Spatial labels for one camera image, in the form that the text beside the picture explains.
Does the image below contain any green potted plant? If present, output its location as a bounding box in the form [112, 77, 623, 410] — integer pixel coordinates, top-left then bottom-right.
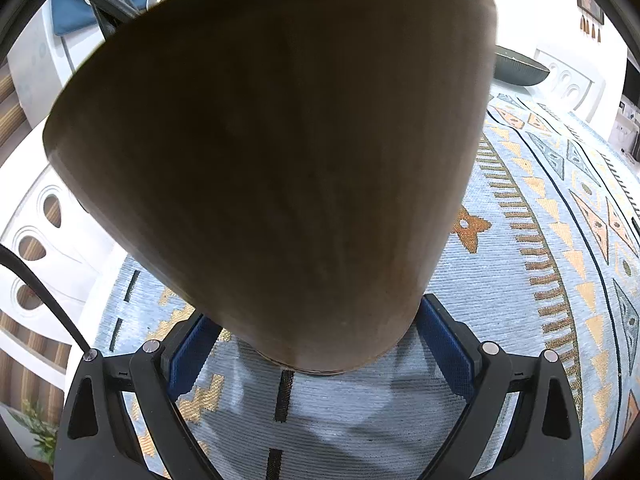
[12, 400, 58, 468]

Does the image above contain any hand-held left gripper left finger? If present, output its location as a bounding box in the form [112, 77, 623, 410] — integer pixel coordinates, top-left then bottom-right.
[52, 310, 226, 480]

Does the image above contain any white chair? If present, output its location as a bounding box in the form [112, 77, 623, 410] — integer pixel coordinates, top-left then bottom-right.
[0, 160, 131, 346]
[532, 49, 606, 116]

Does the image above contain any bamboo utensil holder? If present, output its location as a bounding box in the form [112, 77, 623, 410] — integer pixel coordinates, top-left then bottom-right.
[41, 0, 498, 376]

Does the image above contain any black cable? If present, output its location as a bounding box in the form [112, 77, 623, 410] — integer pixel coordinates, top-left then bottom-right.
[0, 242, 96, 358]

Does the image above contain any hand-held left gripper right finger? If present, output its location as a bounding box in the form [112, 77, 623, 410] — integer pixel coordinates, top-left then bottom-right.
[415, 292, 586, 480]

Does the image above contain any dark green bowl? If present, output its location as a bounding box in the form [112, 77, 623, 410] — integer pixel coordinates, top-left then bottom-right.
[492, 45, 551, 86]

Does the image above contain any white refrigerator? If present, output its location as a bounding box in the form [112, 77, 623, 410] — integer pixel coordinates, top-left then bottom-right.
[7, 5, 106, 131]

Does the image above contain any patterned blue table mat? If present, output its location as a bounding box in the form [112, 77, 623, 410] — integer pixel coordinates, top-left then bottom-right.
[95, 92, 640, 480]

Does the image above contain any small framed picture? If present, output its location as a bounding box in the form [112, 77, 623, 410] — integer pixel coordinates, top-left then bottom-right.
[575, 0, 606, 23]

